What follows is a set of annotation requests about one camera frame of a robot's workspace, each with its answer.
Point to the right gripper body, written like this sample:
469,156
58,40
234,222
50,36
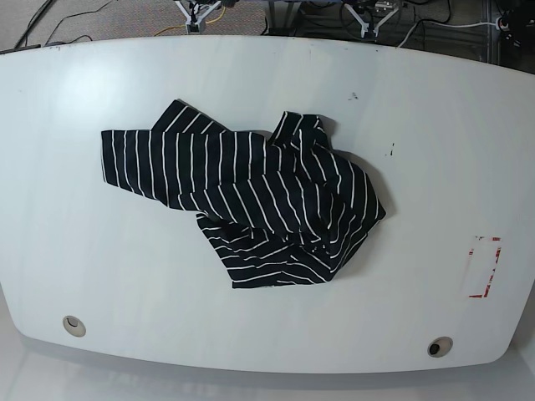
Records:
196,13

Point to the left table cable grommet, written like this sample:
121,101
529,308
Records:
74,326

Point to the white power strip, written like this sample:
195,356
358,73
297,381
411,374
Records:
502,25

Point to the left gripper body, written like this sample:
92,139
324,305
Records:
371,16

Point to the black white striped t-shirt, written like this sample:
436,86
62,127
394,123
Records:
278,210

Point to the right table cable grommet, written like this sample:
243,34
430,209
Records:
440,347

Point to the table cable grommet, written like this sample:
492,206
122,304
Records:
440,347
74,326

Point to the red tape rectangle marking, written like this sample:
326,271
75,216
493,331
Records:
482,264

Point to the aluminium frame rail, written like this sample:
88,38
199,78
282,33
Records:
281,16

